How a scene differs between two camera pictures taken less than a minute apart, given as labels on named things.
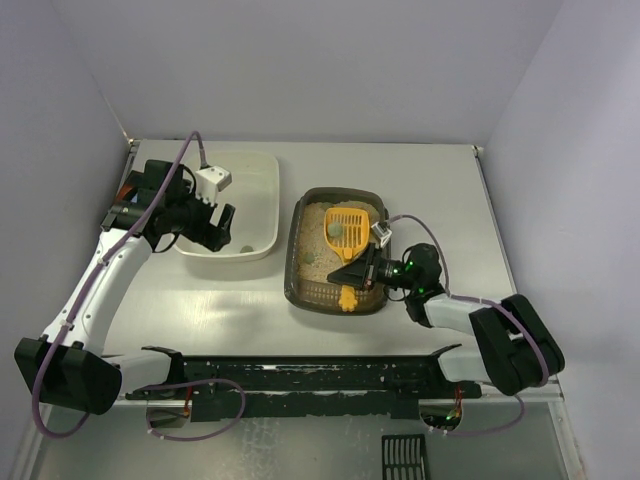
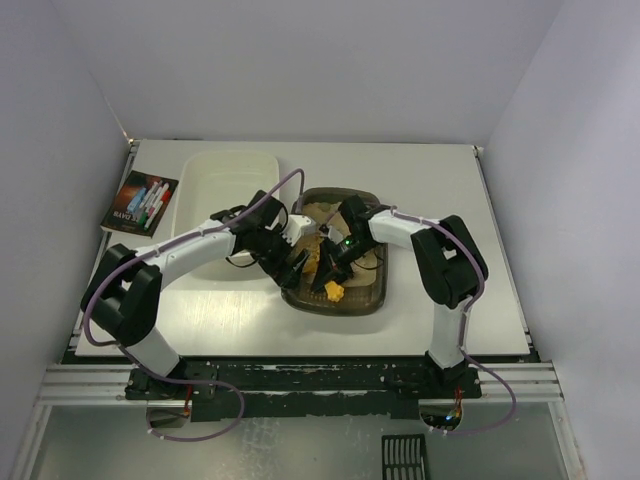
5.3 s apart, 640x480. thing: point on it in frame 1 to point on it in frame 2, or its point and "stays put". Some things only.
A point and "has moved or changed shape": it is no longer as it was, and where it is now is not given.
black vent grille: [403, 457] stays put
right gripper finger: [356, 274] to [325, 272]
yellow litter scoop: [347, 234] has moved or changed shape
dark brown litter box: [311, 260] stays put
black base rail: [292, 389] stays put
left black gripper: [208, 220] to [282, 263]
